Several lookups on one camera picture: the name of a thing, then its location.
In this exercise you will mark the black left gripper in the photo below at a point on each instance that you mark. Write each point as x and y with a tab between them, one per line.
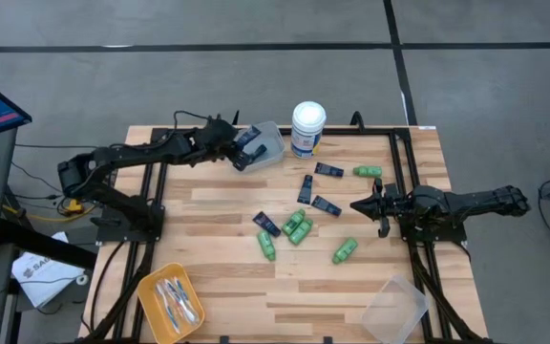
215	138

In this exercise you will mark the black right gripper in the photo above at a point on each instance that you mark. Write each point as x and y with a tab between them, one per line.
396	205

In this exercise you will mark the dark blue toiletry tube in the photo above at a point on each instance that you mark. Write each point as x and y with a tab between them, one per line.
305	189
326	205
266	223
249	135
260	151
328	169

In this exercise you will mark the small green bottle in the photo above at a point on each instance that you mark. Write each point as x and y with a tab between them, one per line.
344	251
266	245
367	171
301	231
293	221

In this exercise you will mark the white wipes canister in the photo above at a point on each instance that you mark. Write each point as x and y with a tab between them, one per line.
307	129

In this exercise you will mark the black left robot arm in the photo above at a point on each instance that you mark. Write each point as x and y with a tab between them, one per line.
112	155

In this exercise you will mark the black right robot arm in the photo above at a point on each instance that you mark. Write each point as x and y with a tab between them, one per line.
475	200

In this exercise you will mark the grey plastic bin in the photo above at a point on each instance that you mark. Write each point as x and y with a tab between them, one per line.
272	143

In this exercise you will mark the white sticker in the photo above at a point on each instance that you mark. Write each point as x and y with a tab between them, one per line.
428	127

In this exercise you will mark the clear plastic container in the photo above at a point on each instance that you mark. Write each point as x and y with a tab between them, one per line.
394	310

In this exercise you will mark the plastic wrapped toothbrush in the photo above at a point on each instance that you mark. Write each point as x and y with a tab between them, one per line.
166	306
177	301
185	298

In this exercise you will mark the yellow plastic tray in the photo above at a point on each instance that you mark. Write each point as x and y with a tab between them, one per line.
153	296

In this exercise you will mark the white tape roll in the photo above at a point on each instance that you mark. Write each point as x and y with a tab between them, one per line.
77	280

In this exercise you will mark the black stand beam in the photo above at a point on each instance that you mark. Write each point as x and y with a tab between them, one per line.
41	243

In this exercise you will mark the white paper bag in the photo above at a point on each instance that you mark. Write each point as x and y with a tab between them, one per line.
46	286

